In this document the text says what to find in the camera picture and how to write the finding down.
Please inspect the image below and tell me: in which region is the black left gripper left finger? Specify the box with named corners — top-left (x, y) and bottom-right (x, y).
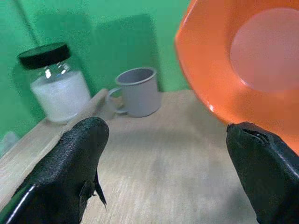
top-left (0, 116), bottom-right (110, 224)

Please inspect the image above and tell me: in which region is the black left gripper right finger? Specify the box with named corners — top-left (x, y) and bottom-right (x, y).
top-left (226, 121), bottom-right (299, 224)

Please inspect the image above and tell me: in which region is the orange plate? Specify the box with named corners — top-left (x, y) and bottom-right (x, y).
top-left (174, 0), bottom-right (299, 156)

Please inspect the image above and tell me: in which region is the glass jar with black lid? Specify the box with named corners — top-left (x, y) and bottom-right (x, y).
top-left (17, 42), bottom-right (92, 124)

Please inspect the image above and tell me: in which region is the grey metal mug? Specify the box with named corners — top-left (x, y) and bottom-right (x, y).
top-left (106, 67), bottom-right (163, 119)

